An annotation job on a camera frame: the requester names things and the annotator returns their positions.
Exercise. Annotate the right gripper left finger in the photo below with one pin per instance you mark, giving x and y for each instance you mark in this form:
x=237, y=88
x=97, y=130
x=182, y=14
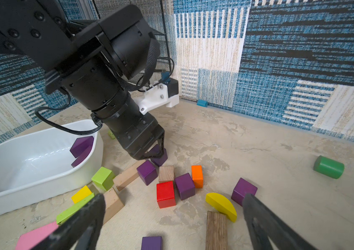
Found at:
x=81, y=230

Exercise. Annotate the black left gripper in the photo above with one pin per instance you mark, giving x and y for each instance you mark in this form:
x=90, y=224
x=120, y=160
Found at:
x=140, y=135

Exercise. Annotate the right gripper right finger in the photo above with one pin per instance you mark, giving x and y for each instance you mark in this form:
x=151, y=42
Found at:
x=265, y=228

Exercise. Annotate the purple cube block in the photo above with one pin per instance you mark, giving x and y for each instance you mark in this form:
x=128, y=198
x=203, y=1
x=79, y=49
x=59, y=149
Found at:
x=152, y=243
x=147, y=172

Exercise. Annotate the purple rectangular block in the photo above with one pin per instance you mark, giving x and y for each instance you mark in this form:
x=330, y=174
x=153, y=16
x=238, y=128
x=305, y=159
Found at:
x=81, y=148

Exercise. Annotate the white plastic storage bin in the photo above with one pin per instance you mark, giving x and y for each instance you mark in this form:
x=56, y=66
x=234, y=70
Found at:
x=38, y=166

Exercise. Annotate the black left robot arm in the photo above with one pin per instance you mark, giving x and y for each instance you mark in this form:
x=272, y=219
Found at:
x=99, y=66

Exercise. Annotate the natural wood block upright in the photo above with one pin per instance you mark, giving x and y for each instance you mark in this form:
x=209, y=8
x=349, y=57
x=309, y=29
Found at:
x=113, y=204

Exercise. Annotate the yellow half-moon block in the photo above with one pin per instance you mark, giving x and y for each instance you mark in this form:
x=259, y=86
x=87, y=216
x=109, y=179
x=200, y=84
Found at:
x=222, y=205

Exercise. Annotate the pink rectangular block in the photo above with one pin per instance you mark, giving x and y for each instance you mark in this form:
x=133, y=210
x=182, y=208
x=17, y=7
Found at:
x=30, y=239

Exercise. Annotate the green cube block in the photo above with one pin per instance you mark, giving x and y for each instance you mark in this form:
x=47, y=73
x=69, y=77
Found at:
x=103, y=178

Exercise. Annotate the red cube block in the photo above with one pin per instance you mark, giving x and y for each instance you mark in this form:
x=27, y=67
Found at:
x=166, y=194

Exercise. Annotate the green cylinder block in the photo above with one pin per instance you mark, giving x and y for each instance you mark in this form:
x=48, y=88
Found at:
x=328, y=167

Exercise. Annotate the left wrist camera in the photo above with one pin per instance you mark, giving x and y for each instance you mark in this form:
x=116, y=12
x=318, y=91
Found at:
x=163, y=94

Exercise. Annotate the black wire shelf rack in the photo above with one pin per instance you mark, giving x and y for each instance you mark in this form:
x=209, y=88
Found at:
x=130, y=44

